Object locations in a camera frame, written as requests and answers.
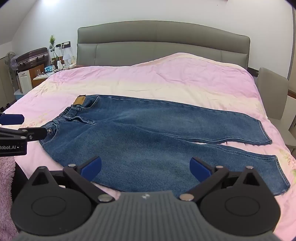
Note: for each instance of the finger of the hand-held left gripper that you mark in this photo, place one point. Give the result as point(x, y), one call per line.
point(34, 134)
point(11, 119)

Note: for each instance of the grey chair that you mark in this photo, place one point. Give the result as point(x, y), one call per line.
point(271, 92)

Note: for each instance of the white air purifier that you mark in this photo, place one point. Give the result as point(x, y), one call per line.
point(25, 81)

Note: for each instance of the light blue bin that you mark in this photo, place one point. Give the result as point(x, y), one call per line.
point(17, 95)

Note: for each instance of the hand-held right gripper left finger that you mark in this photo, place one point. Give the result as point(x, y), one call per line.
point(93, 166)

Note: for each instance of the pink bed sheet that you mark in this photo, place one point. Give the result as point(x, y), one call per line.
point(161, 78)

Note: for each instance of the wall power strip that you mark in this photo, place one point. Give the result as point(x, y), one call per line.
point(63, 44)

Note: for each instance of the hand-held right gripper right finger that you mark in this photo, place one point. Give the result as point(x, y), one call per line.
point(198, 168)

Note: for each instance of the white bedside table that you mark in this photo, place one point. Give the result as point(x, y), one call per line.
point(42, 76)

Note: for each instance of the brown suitcase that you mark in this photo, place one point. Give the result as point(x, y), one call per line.
point(32, 56)

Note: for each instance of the green potted plant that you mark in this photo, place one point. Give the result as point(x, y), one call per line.
point(51, 42)

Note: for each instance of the standing fan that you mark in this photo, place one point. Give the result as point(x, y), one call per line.
point(10, 60)

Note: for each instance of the blue denim pants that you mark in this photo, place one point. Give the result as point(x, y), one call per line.
point(143, 143)

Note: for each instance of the small blue display clock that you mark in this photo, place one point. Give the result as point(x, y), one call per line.
point(49, 68)

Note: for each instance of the wooden cabinet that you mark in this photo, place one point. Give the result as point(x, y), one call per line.
point(37, 69)

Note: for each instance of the white table lamp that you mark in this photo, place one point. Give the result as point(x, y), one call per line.
point(67, 56)

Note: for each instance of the grey padded headboard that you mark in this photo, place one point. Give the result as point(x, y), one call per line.
point(150, 39)

